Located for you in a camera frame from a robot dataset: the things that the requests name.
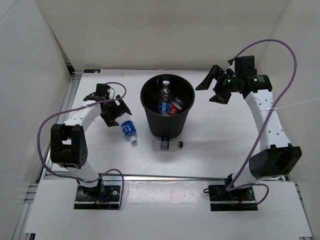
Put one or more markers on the aluminium left frame rail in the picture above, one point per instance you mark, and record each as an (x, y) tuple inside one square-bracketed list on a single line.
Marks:
[(71, 91)]

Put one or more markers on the small blue label water bottle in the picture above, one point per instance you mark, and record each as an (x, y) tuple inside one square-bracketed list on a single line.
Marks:
[(164, 98)]

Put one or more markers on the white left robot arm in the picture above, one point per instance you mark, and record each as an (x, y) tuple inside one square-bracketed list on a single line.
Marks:
[(68, 146)]

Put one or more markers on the blue label bottle white cap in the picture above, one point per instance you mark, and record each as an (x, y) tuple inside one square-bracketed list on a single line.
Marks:
[(129, 130)]

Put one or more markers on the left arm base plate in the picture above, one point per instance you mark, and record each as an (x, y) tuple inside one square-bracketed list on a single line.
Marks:
[(102, 197)]

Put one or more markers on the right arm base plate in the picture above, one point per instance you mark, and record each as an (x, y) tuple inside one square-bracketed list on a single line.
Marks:
[(238, 200)]

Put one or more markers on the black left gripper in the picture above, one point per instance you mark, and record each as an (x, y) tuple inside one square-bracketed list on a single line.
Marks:
[(119, 110)]

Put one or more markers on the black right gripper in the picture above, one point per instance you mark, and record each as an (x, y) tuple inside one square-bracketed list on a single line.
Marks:
[(217, 73)]

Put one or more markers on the black plastic waste bin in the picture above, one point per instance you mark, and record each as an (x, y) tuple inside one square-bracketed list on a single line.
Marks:
[(166, 126)]

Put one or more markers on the red label water bottle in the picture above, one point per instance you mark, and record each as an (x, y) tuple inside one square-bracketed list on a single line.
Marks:
[(176, 106)]

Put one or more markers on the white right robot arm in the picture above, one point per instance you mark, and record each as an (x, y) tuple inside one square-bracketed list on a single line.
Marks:
[(277, 155)]

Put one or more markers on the black label Pepsi bottle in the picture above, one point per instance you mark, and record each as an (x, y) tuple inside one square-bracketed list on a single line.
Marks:
[(166, 144)]

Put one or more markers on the aluminium front rail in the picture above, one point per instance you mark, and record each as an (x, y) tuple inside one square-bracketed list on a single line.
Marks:
[(141, 177)]

